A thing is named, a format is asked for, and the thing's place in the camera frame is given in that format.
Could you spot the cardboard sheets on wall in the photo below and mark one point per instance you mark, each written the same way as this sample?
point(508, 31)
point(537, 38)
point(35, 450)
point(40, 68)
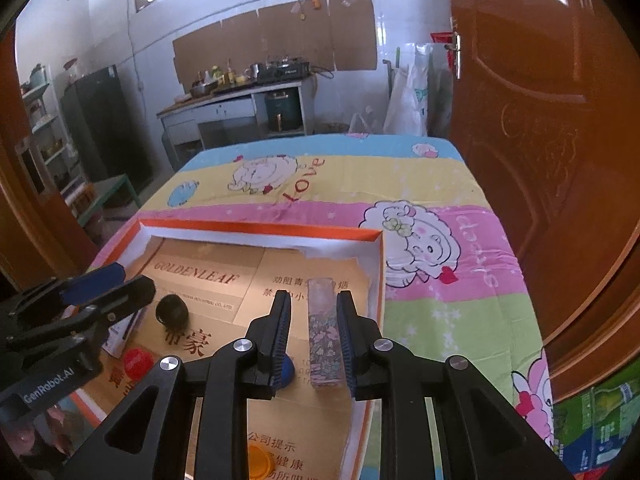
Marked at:
point(280, 35)

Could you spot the white plastic bag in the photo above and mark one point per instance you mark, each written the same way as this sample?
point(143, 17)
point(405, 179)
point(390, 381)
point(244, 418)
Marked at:
point(360, 124)

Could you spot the storage shelf rack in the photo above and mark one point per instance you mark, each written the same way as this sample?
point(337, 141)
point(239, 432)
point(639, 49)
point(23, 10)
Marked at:
point(47, 135)

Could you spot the green stool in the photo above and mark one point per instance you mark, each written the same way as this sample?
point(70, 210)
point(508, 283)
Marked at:
point(107, 195)

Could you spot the orange bottle cap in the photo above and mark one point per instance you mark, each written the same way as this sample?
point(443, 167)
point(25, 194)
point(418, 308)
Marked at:
point(261, 462)

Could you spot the blue bottle cap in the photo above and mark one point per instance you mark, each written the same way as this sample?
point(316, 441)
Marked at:
point(285, 371)

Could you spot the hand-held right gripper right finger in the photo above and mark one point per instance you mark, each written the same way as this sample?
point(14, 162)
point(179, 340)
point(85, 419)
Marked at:
point(345, 342)

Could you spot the shallow cardboard tray orange rim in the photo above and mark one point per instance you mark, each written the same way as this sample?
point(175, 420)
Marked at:
point(215, 285)

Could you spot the metal kettle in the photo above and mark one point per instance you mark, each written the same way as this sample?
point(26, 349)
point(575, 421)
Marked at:
point(252, 71)

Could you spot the metal bowl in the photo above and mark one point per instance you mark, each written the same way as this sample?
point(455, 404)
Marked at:
point(204, 90)

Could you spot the cartoon sheep printed tablecloth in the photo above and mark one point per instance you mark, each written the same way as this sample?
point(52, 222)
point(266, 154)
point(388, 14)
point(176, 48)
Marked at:
point(440, 270)

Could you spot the dark green gas canister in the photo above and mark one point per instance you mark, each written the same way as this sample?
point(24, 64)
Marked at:
point(282, 112)

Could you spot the grey kitchen counter cabinet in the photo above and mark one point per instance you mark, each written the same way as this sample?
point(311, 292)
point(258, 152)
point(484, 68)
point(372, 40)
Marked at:
point(225, 115)

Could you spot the red tag on door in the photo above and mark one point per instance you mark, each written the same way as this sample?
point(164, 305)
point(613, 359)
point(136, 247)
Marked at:
point(441, 37)

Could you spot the floral clear rectangular case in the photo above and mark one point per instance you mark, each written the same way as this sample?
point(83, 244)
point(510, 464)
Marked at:
point(325, 330)

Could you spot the wooden door frame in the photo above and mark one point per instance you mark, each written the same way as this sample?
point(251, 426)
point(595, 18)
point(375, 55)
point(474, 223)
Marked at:
point(30, 240)

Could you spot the red bottle cap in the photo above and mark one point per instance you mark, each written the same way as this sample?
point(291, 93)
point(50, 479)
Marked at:
point(137, 364)

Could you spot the white sacks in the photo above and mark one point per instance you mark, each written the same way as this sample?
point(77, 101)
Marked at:
point(410, 95)

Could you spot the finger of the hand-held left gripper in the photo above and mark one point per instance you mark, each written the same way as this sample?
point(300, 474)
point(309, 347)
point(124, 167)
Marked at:
point(99, 278)
point(131, 294)

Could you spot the black refrigerator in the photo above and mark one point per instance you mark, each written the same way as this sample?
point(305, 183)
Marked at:
point(107, 125)

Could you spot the black gas stove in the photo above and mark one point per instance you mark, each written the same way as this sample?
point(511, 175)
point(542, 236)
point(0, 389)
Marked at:
point(284, 71)

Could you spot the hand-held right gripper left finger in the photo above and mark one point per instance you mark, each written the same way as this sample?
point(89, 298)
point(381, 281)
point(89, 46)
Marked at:
point(283, 340)

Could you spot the green beer carton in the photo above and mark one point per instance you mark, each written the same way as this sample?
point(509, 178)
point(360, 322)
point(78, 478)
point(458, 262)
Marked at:
point(600, 430)

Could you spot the dark round ball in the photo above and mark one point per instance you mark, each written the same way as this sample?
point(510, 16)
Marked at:
point(171, 310)

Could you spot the brown wooden door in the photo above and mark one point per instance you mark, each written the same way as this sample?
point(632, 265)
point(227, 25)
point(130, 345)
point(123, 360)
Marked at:
point(545, 135)

